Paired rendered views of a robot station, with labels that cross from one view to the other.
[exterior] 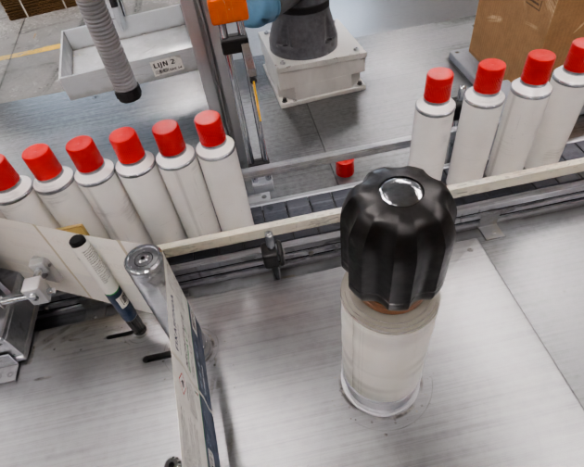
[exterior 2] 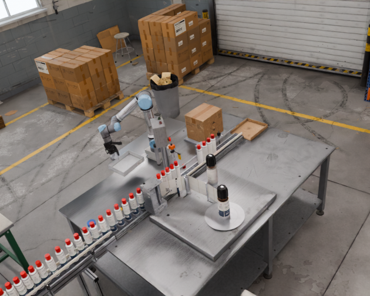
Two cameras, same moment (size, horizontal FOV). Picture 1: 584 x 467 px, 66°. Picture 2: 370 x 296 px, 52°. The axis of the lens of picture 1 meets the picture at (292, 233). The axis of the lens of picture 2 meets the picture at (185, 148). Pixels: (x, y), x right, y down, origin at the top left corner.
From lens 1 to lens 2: 2.81 m
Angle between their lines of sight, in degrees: 31
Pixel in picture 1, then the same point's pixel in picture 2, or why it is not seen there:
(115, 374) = (181, 200)
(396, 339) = (214, 170)
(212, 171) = (177, 169)
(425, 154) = (200, 156)
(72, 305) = not seen: hidden behind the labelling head
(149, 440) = (193, 201)
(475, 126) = (205, 150)
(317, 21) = not seen: hidden behind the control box
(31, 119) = (103, 189)
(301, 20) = not seen: hidden behind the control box
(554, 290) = (225, 167)
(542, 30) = (202, 131)
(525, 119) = (209, 146)
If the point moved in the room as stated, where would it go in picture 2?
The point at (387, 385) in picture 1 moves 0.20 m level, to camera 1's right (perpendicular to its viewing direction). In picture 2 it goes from (215, 178) to (231, 167)
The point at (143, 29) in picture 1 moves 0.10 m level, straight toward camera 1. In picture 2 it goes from (121, 158) to (130, 160)
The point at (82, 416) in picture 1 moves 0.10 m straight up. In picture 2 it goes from (182, 205) to (181, 195)
